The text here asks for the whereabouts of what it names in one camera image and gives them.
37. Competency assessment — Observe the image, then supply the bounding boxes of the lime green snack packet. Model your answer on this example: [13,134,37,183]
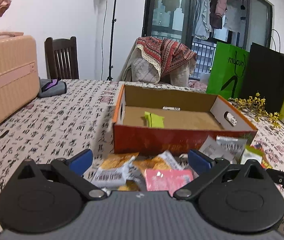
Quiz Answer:
[144,111,164,128]

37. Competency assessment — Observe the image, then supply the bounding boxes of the orange cardboard box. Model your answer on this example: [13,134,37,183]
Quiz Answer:
[113,85,257,155]

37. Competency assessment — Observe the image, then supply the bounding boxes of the dark wooden chair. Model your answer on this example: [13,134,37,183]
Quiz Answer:
[44,36,79,79]

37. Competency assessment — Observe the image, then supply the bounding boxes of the pink suitcase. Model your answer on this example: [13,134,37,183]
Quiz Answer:
[0,31,39,124]

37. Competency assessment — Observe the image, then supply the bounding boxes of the black paper shopping bag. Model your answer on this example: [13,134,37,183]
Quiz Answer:
[238,43,284,113]

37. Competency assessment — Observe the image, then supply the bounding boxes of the yellow dried flowers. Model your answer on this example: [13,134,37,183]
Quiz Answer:
[228,92,281,129]

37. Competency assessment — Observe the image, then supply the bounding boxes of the white silver snack packet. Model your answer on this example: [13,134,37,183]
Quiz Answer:
[199,136,247,164]

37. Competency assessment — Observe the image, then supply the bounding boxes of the green red snack packet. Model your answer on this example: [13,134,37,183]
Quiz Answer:
[239,145,273,169]

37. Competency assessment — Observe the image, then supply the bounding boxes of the white orange snack packet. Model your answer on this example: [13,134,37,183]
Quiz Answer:
[91,153,139,188]

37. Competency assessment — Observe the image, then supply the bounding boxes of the green paper shopping bag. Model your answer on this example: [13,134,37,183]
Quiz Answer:
[206,42,249,100]

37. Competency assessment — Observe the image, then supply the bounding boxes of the pink snack packet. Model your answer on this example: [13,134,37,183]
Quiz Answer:
[145,169,193,197]

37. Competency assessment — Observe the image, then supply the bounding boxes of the red patterned draped blanket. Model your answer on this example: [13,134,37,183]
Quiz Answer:
[118,36,197,87]

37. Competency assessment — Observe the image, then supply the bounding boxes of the grey purple folded cloth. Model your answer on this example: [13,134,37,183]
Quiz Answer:
[37,79,67,98]

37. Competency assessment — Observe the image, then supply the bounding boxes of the hanging laundry clothes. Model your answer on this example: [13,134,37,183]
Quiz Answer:
[192,0,246,40]

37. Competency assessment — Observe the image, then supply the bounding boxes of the orange cracker snack packet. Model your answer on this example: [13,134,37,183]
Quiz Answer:
[133,151,182,175]

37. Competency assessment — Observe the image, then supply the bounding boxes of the black studio light stand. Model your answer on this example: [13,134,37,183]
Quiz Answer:
[107,0,117,81]

